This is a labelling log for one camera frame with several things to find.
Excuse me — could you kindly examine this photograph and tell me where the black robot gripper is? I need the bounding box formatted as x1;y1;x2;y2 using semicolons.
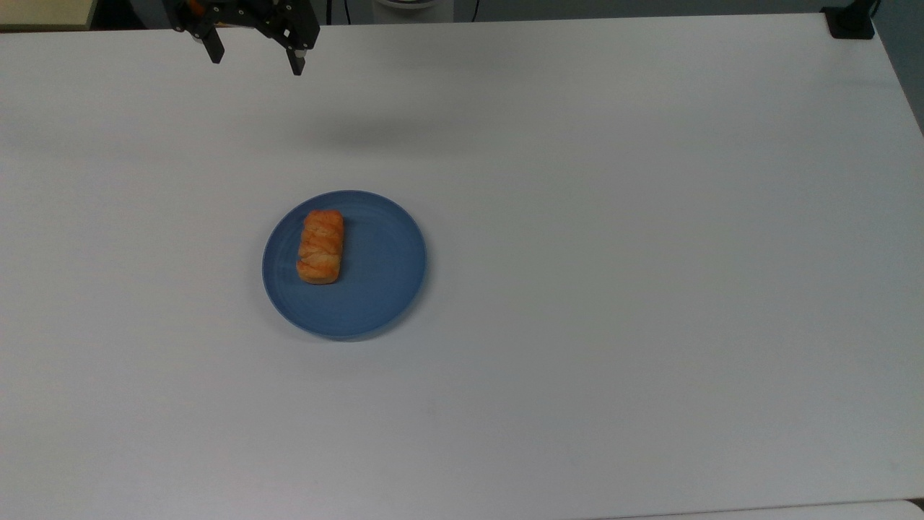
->
162;0;321;77

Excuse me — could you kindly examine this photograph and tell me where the orange braided bread roll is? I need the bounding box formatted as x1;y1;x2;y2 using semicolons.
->
296;209;346;285

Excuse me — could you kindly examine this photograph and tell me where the light wooden board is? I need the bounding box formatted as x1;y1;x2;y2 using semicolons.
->
0;0;99;32

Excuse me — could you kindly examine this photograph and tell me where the blue round plate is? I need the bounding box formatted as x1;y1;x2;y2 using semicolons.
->
261;190;428;342

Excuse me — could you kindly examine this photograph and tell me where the black pole with clamp base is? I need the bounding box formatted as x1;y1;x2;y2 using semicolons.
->
821;0;881;40

